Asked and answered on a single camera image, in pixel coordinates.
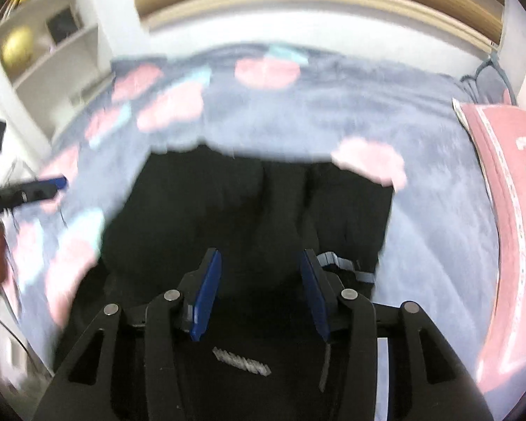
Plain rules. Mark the black hooded jacket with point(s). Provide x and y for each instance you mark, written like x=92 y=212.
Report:
x=261 y=357

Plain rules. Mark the grey pink floral blanket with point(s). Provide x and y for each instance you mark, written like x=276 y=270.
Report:
x=414 y=326

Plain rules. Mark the yellow ball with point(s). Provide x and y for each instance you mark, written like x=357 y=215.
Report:
x=18 y=48

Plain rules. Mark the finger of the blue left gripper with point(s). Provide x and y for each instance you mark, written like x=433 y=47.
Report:
x=32 y=191

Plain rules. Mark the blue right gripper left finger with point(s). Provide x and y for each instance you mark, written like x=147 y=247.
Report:
x=205 y=293

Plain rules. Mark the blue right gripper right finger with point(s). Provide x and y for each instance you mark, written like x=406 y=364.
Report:
x=317 y=290

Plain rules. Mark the white bookshelf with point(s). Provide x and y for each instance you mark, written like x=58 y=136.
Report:
x=70 y=63

